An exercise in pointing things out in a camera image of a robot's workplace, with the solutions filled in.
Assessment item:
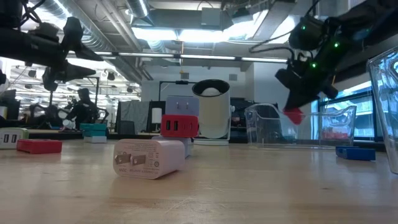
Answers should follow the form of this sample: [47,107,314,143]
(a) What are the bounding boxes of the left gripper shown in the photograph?
[0,17,104,93]

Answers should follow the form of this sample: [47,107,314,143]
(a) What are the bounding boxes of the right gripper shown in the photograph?
[275,51,340,110]

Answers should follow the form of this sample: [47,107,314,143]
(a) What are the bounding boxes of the red small case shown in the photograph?
[16,138,63,155]
[282,107,306,126]

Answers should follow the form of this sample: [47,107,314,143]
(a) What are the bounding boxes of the blue small case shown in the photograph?
[335,146,376,162]

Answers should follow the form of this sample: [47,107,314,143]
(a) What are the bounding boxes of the white small case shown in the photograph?
[83,136,108,144]

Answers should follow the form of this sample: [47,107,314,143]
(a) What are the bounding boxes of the green and white wall charger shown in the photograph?
[0,127,30,150]

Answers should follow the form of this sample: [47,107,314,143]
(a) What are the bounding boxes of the lavender wall charger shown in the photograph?
[165,95,200,116]

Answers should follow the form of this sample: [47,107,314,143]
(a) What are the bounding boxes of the red multiport wall charger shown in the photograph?
[160,114,200,138]

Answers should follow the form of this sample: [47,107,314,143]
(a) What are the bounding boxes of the clear plastic bin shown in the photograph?
[366,45,398,175]
[244,103,358,149]

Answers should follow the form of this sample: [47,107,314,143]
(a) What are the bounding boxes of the person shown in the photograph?
[63,88,109,131]

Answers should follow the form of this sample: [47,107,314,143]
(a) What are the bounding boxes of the white cylinder container black rim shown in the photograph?
[191,78,236,146]

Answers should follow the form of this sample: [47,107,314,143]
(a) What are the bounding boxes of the grey cloth board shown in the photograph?
[119,100,150,134]

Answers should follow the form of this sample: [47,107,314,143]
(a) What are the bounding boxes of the white ball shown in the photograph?
[200,87,222,96]

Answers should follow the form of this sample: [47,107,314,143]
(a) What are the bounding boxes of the black box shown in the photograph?
[118,120,136,136]

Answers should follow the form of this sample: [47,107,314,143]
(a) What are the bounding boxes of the long ceiling tube light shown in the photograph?
[67,50,289,63]

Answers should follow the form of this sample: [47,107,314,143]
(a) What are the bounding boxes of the white cylinder lamp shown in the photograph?
[150,107,164,124]

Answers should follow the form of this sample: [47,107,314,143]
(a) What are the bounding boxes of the grey ceiling box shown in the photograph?
[201,7,223,27]

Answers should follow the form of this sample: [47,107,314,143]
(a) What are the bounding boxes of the black frame stand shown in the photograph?
[79,75,101,107]

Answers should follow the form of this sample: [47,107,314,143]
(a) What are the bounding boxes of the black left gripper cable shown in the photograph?
[19,0,44,25]

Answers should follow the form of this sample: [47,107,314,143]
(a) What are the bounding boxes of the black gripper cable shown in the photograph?
[248,29,298,63]
[19,0,44,25]

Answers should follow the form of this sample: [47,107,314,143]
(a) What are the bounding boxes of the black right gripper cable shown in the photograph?
[248,29,298,63]

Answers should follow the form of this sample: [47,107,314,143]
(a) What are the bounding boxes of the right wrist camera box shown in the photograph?
[288,14,326,51]

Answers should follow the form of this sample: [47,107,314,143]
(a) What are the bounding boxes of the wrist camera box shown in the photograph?
[288,14,326,51]
[0,0,25,29]

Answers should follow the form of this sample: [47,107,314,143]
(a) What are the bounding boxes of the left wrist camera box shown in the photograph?
[0,0,25,29]

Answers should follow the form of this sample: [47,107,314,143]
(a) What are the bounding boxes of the silver round air duct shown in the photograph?
[125,0,150,19]

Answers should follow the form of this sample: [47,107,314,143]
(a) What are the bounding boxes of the black aluminium table frame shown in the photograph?
[27,129,386,152]

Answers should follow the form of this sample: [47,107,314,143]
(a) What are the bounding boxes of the black rig frame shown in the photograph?
[158,80,201,103]

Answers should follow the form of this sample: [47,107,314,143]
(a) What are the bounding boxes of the white wall charger foreground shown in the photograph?
[112,138,187,180]

